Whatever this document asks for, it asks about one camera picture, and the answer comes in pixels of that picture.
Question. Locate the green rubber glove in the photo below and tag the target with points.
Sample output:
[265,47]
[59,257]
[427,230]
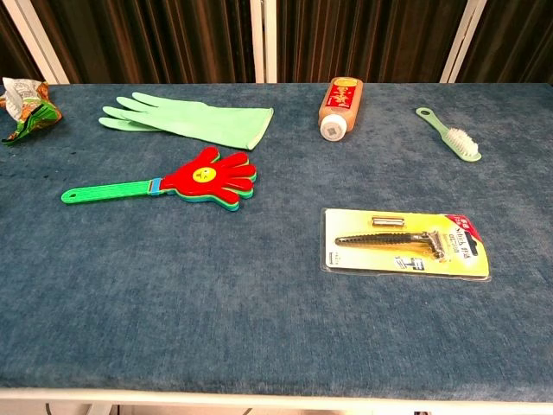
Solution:
[194,119]

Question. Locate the crumpled green snack bag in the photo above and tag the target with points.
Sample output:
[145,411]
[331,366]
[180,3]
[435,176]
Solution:
[30,108]

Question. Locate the green brush with white bristles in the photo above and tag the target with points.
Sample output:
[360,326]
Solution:
[462,140]

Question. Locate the razor in yellow blister pack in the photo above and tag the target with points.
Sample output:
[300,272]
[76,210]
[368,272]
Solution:
[389,250]

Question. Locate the red hand clapper toy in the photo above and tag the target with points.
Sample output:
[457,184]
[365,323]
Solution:
[203,175]

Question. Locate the white frame post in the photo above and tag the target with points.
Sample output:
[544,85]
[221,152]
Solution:
[39,43]
[462,43]
[263,39]

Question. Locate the brown bottle with red label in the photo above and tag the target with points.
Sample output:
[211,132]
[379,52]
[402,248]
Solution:
[339,101]

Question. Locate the dark brown curtain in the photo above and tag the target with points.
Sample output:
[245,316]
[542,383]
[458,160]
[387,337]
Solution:
[173,39]

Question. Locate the blue table cloth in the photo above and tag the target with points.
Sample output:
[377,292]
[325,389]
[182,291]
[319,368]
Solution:
[216,281]

